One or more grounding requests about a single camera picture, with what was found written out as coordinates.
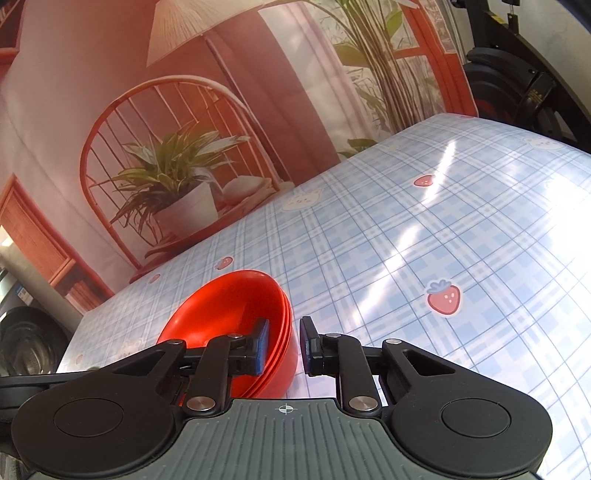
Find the black exercise bike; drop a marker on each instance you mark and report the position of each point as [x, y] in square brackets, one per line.
[517, 83]

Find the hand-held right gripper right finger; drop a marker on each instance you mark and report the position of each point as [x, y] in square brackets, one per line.
[305, 348]

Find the blue checkered tablecloth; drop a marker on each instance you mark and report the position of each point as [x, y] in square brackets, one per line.
[415, 254]

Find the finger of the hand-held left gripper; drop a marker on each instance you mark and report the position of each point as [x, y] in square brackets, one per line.
[27, 384]

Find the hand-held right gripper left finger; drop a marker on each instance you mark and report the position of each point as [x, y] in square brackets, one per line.
[261, 348]

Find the printed room backdrop cloth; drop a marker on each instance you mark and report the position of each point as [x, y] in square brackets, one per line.
[69, 92]

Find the red bowl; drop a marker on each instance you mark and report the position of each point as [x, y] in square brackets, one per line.
[217, 314]
[286, 318]
[288, 369]

